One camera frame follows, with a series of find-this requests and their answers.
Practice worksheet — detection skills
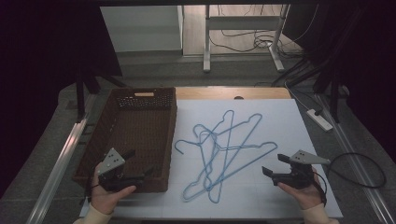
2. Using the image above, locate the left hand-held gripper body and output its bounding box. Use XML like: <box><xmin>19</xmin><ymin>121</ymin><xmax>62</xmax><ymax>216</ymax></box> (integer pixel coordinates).
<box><xmin>97</xmin><ymin>147</ymin><xmax>146</xmax><ymax>192</ymax></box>

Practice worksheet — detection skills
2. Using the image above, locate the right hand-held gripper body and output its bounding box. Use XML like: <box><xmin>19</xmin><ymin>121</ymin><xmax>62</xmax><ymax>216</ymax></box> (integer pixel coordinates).
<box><xmin>273</xmin><ymin>149</ymin><xmax>332</xmax><ymax>189</ymax></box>

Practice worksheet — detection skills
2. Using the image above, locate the brown woven basket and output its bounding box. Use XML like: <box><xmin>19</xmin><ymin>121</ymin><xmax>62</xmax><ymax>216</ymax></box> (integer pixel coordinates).
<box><xmin>72</xmin><ymin>87</ymin><xmax>178</xmax><ymax>194</ymax></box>

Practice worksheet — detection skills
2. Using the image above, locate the person's right hand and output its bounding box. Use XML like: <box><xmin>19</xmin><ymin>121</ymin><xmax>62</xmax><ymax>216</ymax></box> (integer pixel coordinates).
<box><xmin>276</xmin><ymin>167</ymin><xmax>325</xmax><ymax>211</ymax></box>

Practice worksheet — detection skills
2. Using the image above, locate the person's left hand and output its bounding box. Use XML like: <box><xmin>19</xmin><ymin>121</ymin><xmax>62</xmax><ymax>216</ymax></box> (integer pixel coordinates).
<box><xmin>90</xmin><ymin>164</ymin><xmax>137</xmax><ymax>216</ymax></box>

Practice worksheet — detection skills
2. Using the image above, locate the white foam board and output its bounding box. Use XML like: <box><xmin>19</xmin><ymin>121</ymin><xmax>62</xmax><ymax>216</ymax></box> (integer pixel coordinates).
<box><xmin>78</xmin><ymin>98</ymin><xmax>344</xmax><ymax>219</ymax></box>

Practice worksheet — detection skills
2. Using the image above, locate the white power strip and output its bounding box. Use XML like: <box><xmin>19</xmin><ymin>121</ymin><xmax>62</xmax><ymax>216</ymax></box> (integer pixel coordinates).
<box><xmin>305</xmin><ymin>108</ymin><xmax>334</xmax><ymax>133</ymax></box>

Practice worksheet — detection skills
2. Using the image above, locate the black tripod stand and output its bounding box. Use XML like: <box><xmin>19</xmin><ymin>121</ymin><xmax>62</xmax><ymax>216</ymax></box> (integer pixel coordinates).
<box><xmin>270</xmin><ymin>57</ymin><xmax>343</xmax><ymax>124</ymax></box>

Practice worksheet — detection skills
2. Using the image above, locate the dark curtain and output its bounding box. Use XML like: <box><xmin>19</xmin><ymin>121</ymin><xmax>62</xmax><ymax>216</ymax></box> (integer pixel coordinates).
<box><xmin>0</xmin><ymin>0</ymin><xmax>123</xmax><ymax>199</ymax></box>
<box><xmin>281</xmin><ymin>0</ymin><xmax>396</xmax><ymax>157</ymax></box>

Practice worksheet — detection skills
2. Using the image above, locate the white cabinet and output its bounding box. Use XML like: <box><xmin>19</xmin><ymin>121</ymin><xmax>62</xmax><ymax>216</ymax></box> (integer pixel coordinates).
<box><xmin>100</xmin><ymin>5</ymin><xmax>184</xmax><ymax>53</ymax></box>

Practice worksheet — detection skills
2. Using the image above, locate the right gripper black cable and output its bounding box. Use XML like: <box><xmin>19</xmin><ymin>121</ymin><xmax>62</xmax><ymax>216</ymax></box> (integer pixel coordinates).
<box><xmin>311</xmin><ymin>170</ymin><xmax>329</xmax><ymax>207</ymax></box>

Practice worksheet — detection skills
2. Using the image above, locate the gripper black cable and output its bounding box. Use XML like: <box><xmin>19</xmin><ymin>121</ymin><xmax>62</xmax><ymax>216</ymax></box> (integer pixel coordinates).
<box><xmin>311</xmin><ymin>170</ymin><xmax>329</xmax><ymax>207</ymax></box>
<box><xmin>84</xmin><ymin>181</ymin><xmax>101</xmax><ymax>202</ymax></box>

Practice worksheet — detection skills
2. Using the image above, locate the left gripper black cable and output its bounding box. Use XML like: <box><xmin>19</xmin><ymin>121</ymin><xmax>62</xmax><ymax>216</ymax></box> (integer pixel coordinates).
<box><xmin>84</xmin><ymin>181</ymin><xmax>101</xmax><ymax>202</ymax></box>

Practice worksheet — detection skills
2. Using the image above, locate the metal floor rail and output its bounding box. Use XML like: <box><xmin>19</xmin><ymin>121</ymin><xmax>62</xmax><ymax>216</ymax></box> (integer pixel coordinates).
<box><xmin>315</xmin><ymin>92</ymin><xmax>396</xmax><ymax>224</ymax></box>
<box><xmin>26</xmin><ymin>118</ymin><xmax>91</xmax><ymax>224</ymax></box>

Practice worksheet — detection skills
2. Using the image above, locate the white power cable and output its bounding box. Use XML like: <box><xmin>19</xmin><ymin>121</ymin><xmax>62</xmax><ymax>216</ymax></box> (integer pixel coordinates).
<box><xmin>283</xmin><ymin>80</ymin><xmax>313</xmax><ymax>112</ymax></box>

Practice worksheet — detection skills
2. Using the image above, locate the black looped cable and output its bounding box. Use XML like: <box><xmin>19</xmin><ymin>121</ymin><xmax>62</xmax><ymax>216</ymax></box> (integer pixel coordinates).
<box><xmin>326</xmin><ymin>151</ymin><xmax>388</xmax><ymax>189</ymax></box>

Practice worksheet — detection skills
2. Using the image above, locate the tangle of floor cables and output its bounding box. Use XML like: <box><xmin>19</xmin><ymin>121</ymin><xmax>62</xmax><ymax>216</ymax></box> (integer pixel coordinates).
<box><xmin>208</xmin><ymin>4</ymin><xmax>320</xmax><ymax>59</ymax></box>

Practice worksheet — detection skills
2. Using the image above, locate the white desk frame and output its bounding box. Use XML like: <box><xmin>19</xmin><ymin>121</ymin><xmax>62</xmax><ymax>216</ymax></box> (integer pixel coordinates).
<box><xmin>203</xmin><ymin>4</ymin><xmax>292</xmax><ymax>75</ymax></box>

